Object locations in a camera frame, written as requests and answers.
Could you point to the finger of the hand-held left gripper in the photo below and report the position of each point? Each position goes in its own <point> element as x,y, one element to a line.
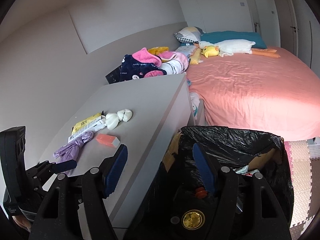
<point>65,165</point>

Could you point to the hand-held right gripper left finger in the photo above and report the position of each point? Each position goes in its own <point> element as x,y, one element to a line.
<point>115,172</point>

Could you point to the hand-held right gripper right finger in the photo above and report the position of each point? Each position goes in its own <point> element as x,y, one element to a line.
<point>203,167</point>

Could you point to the purple plastic bag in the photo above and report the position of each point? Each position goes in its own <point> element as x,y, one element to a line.
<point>71,147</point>

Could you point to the orange plastic lid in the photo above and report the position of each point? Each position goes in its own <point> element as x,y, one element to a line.
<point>201,193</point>

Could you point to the orange sponge block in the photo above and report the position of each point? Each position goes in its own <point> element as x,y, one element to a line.
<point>106,139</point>

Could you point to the black bag lined cardboard bin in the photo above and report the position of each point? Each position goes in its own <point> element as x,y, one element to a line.
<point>225,140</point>

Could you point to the white bottle green red label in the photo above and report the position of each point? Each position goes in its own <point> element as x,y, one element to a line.
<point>246,170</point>

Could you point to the yellow snack packet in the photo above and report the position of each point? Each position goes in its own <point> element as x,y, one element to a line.
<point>83,125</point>

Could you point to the long white printed carton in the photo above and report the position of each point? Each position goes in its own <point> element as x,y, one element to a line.
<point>97,125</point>

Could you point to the white tissue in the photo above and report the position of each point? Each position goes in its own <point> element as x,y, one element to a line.
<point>112,122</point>
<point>125,114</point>

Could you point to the gold foil bowl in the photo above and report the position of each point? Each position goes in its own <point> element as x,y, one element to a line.
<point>192,220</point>

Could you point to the person's left hand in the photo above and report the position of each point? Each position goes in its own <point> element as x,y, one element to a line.
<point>22,222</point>

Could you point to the white printed cloth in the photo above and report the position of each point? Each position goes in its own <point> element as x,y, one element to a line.
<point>195,105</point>

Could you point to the bed with pink sheet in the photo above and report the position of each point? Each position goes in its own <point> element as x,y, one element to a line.
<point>250,87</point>

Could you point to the black box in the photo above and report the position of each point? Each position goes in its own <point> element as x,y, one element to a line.
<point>113,76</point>

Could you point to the foam puzzle floor mat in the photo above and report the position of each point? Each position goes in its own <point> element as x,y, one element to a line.
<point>300,175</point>

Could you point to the pink white cartoon blanket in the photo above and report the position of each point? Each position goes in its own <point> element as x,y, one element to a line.
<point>175,63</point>

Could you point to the long yellow plush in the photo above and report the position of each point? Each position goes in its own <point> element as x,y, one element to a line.
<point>195,57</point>

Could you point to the yellow duck plush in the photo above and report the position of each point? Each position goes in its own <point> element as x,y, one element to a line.
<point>210,51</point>

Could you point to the white printed pillow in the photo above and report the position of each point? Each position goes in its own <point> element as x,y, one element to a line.
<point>186,48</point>

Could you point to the pink fleece garment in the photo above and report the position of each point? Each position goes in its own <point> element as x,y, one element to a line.
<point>142,55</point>

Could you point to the white goose plush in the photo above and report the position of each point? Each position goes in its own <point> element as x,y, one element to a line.
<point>232,46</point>

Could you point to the yellow fleece cloth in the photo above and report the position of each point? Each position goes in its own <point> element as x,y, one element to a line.
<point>160,50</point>

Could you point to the teal pillow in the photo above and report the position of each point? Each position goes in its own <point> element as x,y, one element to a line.
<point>230,36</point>

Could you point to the patchwork patterned pillow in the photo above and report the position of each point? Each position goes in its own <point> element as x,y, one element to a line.
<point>188,33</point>

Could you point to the white wardrobe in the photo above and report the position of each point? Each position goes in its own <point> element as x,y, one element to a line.
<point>308,42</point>

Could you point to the white room door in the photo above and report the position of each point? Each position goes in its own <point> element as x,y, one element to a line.
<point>265,10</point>

